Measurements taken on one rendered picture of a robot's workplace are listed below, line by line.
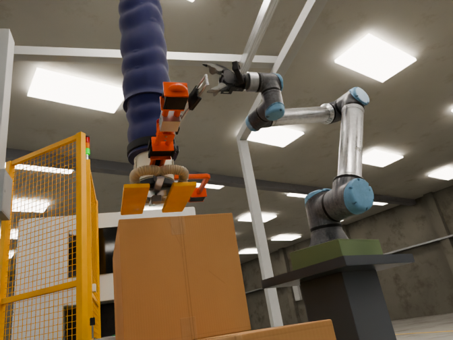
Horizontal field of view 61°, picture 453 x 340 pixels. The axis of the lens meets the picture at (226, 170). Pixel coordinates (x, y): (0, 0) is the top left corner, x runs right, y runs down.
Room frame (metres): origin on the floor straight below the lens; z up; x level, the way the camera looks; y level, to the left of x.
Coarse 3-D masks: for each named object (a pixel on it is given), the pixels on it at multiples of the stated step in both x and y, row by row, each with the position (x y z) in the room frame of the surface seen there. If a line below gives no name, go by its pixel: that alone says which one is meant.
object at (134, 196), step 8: (128, 184) 1.37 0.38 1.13; (136, 184) 1.38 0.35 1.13; (144, 184) 1.39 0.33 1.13; (128, 192) 1.41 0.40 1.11; (136, 192) 1.43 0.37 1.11; (144, 192) 1.44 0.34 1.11; (128, 200) 1.50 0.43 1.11; (136, 200) 1.52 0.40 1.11; (144, 200) 1.54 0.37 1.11; (128, 208) 1.60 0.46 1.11; (136, 208) 1.62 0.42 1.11
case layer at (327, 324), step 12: (300, 324) 0.75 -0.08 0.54; (312, 324) 0.75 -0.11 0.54; (324, 324) 0.76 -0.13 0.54; (216, 336) 1.20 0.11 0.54; (228, 336) 0.71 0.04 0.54; (240, 336) 0.71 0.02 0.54; (252, 336) 0.72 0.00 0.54; (264, 336) 0.72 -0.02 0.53; (276, 336) 0.73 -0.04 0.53; (288, 336) 0.74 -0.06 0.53; (300, 336) 0.74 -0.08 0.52; (312, 336) 0.75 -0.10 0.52; (324, 336) 0.76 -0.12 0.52
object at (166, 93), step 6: (168, 84) 0.96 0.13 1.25; (186, 84) 0.98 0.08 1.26; (168, 90) 0.96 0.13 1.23; (162, 96) 1.02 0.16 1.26; (168, 96) 0.96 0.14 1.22; (174, 96) 0.97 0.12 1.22; (180, 96) 0.97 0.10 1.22; (186, 96) 0.98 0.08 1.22; (162, 102) 1.03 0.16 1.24; (168, 102) 0.99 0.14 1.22; (174, 102) 1.00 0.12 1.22; (180, 102) 1.00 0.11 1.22; (186, 102) 1.01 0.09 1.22; (162, 108) 1.03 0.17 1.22; (168, 108) 1.02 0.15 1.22; (174, 108) 1.03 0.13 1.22; (180, 108) 1.03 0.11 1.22
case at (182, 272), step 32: (128, 224) 1.22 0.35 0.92; (160, 224) 1.26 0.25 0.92; (192, 224) 1.30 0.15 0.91; (224, 224) 1.34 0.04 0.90; (128, 256) 1.22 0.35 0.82; (160, 256) 1.25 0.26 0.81; (192, 256) 1.29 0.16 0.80; (224, 256) 1.33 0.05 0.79; (128, 288) 1.22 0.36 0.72; (160, 288) 1.25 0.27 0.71; (192, 288) 1.29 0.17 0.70; (224, 288) 1.32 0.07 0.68; (128, 320) 1.21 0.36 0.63; (160, 320) 1.25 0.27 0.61; (192, 320) 1.28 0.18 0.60; (224, 320) 1.32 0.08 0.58
